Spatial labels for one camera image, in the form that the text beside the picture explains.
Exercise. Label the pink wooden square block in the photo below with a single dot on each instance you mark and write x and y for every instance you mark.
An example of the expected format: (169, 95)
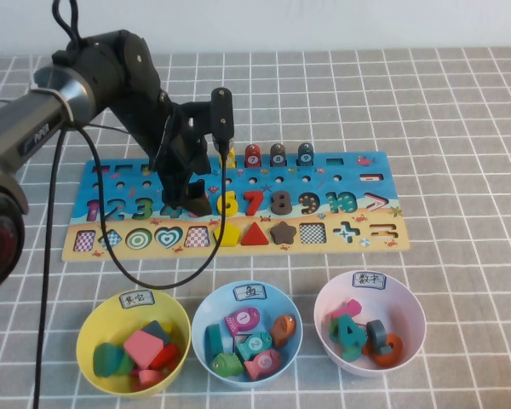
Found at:
(142, 348)

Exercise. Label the red wooden fish peg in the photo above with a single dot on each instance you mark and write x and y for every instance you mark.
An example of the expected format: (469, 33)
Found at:
(252, 157)

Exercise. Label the red wooden triangle block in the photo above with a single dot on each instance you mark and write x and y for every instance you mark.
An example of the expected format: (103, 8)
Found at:
(254, 237)

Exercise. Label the dark green wooden shape block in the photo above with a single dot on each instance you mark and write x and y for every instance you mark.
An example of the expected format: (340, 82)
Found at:
(107, 360)

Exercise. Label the salmon pink wooden shape block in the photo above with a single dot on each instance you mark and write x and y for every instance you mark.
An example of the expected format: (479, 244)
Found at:
(148, 379)

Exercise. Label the red wooden number seven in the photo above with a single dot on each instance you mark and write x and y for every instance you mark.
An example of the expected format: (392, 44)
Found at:
(255, 202)

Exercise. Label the yellow wooden fish peg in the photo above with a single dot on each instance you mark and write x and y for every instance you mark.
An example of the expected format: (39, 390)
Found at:
(231, 161)

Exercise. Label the magenta wooden number piece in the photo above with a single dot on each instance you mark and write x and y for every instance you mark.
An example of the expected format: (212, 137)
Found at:
(349, 307)

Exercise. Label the dark blue wooden fish peg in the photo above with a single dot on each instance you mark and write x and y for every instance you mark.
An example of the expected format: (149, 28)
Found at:
(305, 155)

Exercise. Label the pink wooden fish number five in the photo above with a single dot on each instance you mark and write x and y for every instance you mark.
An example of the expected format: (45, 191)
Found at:
(262, 364)

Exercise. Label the brown wooden number eight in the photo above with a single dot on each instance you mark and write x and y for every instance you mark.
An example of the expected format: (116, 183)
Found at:
(281, 203)

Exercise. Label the teal wooden fish number two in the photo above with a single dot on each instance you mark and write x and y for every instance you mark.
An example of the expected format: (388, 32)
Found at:
(254, 344)

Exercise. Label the light green wooden shape block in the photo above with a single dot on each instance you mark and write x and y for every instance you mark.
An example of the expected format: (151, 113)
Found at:
(127, 366)

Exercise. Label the orange wooden fish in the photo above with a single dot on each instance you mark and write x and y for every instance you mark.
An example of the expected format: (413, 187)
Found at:
(283, 330)

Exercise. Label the yellow wooden shape piece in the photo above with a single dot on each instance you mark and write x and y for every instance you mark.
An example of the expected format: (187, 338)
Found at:
(167, 329)

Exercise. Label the red wooden shape block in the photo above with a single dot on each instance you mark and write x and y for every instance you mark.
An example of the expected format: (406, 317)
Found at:
(167, 355)

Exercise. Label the colourful wooden number puzzle board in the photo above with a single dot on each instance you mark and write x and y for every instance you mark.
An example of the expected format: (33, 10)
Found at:
(281, 183)

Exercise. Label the light pink plastic bowl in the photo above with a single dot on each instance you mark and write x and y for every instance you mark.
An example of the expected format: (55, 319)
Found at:
(400, 307)

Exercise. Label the grey checked tablecloth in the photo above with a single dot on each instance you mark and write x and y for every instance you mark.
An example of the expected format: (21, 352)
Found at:
(451, 128)

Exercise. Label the yellow wooden pentagon block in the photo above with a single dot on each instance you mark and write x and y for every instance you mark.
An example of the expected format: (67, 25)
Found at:
(230, 235)

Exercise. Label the grey blue wooden shape block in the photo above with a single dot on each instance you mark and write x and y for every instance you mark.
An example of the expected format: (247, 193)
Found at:
(157, 330)

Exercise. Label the orange wooden number piece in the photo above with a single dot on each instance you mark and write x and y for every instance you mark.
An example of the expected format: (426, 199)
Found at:
(387, 358)

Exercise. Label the paper label on blue bowl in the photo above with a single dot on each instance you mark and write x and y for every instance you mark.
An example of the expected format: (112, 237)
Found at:
(250, 292)

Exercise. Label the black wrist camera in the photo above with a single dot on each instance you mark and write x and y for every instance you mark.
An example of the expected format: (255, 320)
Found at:
(221, 115)

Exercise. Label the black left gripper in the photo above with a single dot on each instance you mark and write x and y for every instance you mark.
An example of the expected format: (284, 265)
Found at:
(179, 145)

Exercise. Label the magenta wooden fish number one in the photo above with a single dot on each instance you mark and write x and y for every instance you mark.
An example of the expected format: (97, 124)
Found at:
(242, 319)

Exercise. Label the brown wooden fish peg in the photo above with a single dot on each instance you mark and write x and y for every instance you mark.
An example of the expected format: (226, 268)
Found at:
(278, 156)

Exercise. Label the light blue plastic bowl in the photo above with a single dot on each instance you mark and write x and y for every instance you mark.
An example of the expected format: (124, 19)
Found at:
(213, 307)

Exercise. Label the dark teal wooden fish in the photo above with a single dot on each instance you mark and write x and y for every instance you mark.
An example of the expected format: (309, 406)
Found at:
(215, 338)

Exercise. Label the brown wooden star block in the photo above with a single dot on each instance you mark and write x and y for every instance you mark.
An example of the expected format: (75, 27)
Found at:
(283, 233)

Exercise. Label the green wooden number piece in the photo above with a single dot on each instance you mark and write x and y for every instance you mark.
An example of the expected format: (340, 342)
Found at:
(333, 330)

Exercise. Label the green wooden fish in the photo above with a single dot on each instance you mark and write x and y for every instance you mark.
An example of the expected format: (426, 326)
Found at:
(225, 365)

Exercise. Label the paper label on yellow bowl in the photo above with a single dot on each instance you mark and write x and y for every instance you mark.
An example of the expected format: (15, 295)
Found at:
(137, 299)

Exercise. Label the grey blue wooden number piece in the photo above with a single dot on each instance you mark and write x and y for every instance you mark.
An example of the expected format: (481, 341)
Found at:
(377, 334)

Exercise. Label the paper label on pink bowl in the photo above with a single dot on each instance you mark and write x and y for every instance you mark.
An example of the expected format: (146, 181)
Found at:
(369, 281)

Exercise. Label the yellow plastic bowl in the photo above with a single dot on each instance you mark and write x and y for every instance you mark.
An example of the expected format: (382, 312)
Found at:
(98, 324)

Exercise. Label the yellow wooden number six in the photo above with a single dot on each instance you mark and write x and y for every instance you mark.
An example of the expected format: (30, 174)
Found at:
(231, 206)

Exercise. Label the black and silver left robot arm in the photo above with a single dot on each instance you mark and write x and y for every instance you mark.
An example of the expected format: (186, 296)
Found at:
(102, 72)

